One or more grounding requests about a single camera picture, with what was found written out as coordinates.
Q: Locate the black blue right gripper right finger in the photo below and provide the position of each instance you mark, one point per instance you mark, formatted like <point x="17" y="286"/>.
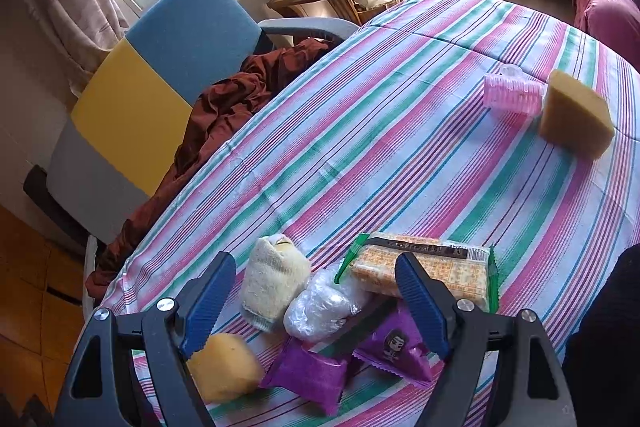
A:
<point x="529" y="388"/>

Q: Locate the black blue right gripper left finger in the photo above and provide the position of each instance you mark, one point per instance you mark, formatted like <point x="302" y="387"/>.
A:
<point x="130" y="369"/>

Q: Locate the yellow sponge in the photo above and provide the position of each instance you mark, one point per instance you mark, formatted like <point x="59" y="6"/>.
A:
<point x="225" y="369"/>

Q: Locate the cracker pack green ends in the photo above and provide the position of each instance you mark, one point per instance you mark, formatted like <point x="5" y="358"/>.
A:
<point x="468" y="271"/>

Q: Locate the purple snack packet plain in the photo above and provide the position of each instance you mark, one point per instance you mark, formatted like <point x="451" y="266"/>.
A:
<point x="313" y="377"/>

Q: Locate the clear plastic bag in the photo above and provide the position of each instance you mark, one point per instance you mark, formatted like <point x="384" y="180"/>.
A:
<point x="324" y="307"/>

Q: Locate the purple snack packet cartoon face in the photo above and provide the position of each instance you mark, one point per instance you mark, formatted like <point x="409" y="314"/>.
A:
<point x="396" y="347"/>

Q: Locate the cream knitted rolled sock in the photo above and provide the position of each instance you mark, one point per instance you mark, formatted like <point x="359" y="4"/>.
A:
<point x="276" y="272"/>

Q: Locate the blue yellow grey chair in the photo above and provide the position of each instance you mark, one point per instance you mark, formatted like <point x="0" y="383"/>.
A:
<point x="122" y="134"/>

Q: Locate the striped colourful tablecloth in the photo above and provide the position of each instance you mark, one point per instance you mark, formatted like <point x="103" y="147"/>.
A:
<point x="389" y="133"/>

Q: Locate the yellow sponge block far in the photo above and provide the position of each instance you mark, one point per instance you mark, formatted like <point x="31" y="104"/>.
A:
<point x="575" y="117"/>

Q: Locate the dark red crumpled cloth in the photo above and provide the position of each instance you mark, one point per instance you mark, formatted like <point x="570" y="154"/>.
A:
<point x="220" y="111"/>

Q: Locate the pink hair roller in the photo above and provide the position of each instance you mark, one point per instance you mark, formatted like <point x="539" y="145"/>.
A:
<point x="511" y="90"/>

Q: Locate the pink bed cover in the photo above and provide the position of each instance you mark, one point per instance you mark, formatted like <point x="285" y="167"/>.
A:
<point x="615" y="23"/>

